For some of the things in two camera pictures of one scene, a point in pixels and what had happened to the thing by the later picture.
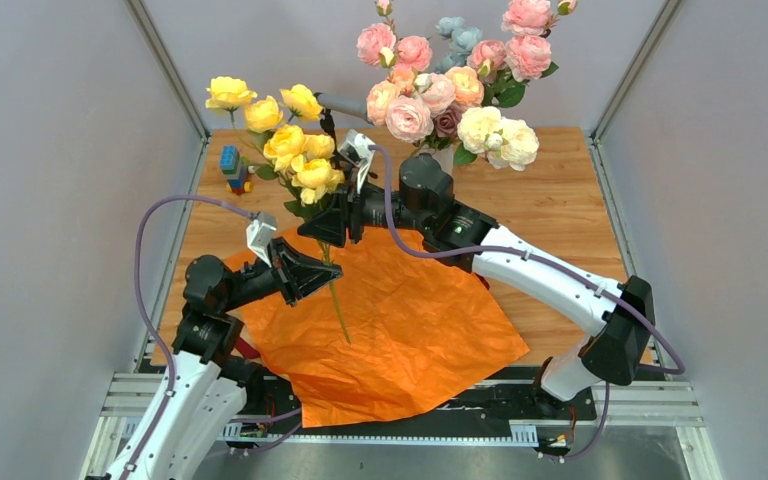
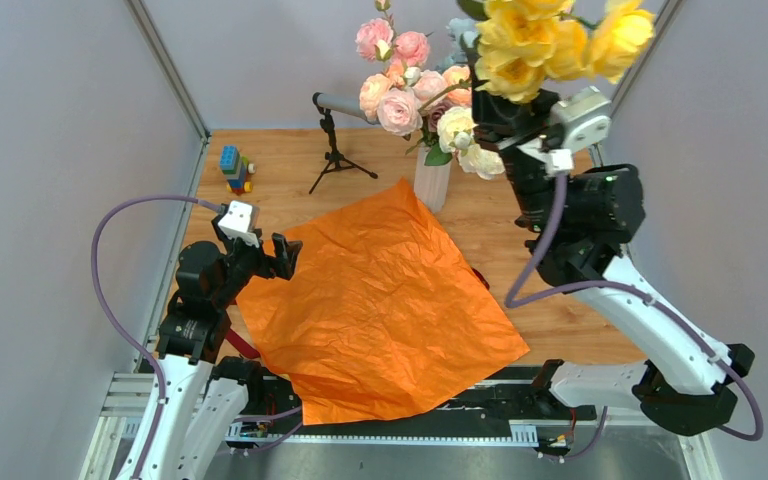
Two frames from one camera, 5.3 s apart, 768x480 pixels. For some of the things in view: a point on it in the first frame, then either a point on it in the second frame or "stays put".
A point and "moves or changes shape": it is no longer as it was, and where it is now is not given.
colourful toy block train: (235, 171) stays put
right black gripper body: (368, 208) -> (532, 185)
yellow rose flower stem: (302, 162) -> (523, 41)
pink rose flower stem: (379, 44) stays put
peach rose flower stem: (401, 82) moves or changes shape
